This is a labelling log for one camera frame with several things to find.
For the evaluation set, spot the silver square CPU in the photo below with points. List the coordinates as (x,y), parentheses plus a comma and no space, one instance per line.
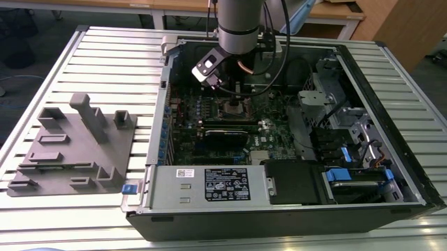
(230,107)

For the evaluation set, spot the CPU socket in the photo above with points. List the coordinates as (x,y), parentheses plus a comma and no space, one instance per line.
(223,116)

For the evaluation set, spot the black graphics card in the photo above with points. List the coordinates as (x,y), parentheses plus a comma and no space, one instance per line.
(227,141)

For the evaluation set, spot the green motherboard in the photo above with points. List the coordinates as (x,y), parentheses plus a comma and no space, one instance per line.
(275,136)

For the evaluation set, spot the grey case latch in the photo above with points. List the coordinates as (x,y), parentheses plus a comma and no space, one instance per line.
(170,41)

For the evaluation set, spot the perforated metal drive cage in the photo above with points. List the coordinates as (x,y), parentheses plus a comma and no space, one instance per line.
(331,83)

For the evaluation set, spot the silver chipset heatsink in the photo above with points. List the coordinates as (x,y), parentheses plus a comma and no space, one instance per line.
(260,157)

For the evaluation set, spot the black drive bay block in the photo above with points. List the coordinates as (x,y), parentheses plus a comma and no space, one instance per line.
(326,142)

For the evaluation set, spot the wooden desk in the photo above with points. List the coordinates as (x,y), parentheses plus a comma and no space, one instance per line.
(70,2)
(335,13)

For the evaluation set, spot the blue plastic drive tab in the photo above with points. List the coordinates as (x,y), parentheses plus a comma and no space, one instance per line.
(346,154)

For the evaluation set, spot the hard disk in blue carrier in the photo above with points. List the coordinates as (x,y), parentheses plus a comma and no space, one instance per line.
(334,174)

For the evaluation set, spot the silver power supply unit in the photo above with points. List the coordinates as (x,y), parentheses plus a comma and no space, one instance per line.
(164,188)

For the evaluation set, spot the blue case latch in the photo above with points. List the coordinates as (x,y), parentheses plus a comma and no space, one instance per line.
(130,189)

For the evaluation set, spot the grey parts rack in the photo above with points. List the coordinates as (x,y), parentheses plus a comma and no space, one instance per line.
(87,157)

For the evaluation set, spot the wooden cabinet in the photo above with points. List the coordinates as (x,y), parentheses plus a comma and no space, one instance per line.
(411,26)

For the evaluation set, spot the black open PC case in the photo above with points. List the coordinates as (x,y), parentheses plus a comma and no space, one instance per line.
(244,225)

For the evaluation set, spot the office chair base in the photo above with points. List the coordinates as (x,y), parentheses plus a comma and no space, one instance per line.
(442,56)

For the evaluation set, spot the black office chair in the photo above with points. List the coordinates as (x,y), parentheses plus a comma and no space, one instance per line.
(18,52)

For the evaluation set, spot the silver metal drive bracket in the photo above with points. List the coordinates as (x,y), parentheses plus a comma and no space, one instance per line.
(314,100)

